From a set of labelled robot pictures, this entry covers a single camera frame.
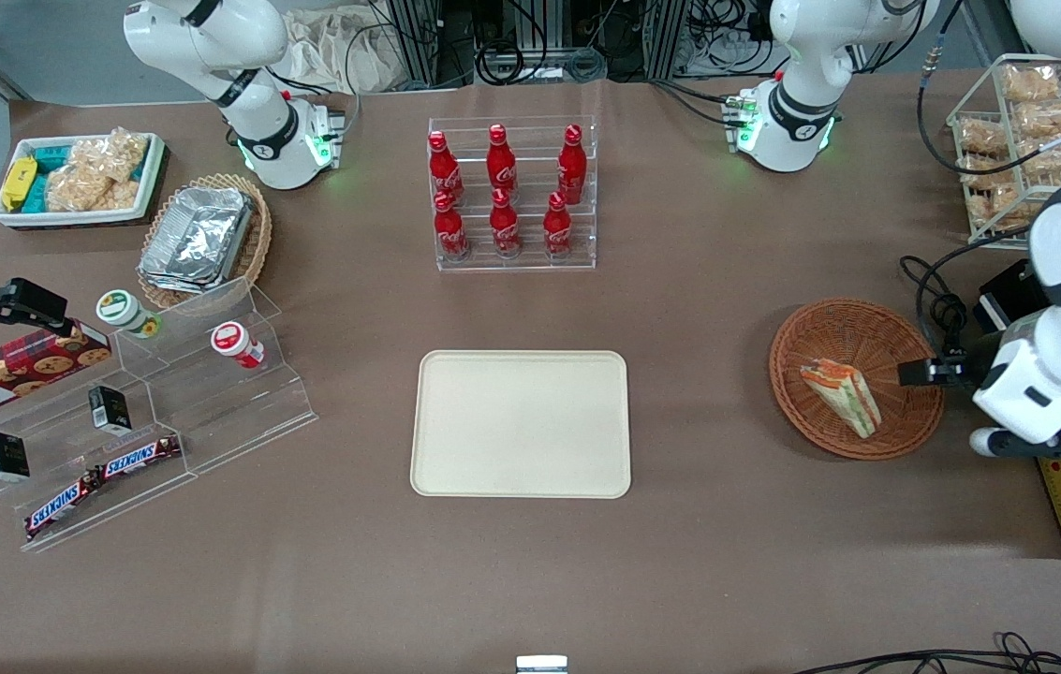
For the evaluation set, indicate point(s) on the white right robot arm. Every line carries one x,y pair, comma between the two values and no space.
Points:
258,112

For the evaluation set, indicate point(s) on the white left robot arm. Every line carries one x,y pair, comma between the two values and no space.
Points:
802,56

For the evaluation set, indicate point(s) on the wrapped triangle sandwich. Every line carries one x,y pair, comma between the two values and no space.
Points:
844,398

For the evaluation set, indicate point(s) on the round brown wicker basket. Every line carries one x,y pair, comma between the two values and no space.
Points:
830,328

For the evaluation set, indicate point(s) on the oval tan wicker basket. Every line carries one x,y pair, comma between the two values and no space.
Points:
254,245

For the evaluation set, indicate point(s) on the cream rectangular tray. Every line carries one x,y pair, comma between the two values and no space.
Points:
521,423

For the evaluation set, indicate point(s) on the red tartan cookie box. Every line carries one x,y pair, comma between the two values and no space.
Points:
15,370

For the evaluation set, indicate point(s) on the green lid white cup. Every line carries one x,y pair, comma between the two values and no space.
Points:
121,309

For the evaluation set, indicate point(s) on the black device box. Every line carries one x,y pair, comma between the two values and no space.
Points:
1008,295

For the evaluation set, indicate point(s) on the teal snack packet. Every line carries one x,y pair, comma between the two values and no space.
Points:
36,193
51,157

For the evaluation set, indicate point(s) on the clear bag rice crackers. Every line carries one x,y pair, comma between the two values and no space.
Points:
1050,119
998,208
1059,154
981,136
1032,82
989,171
113,154
85,192

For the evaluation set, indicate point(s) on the yellow snack packet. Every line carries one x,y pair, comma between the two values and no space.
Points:
18,183

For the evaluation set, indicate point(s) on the small black box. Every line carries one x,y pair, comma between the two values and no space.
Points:
109,410
6,457

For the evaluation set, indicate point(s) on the white rectangular snack bin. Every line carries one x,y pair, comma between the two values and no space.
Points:
151,173

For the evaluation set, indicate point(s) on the silver foil container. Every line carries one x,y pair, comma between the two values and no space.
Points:
198,239

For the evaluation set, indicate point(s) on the brown Snickers bar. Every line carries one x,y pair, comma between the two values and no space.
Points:
62,505
139,457

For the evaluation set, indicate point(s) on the red lid white cup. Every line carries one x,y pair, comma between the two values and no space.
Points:
232,341

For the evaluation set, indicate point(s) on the clear acrylic stepped shelf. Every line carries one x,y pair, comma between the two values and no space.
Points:
212,412

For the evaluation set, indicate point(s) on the beige cloth bag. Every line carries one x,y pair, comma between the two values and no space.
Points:
333,51

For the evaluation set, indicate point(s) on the red cola bottle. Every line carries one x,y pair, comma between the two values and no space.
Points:
444,170
451,230
505,227
571,165
501,161
557,227

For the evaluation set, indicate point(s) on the clear acrylic bottle rack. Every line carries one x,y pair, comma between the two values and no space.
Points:
530,264

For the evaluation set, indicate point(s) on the small silver white object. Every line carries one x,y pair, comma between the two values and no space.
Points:
541,665

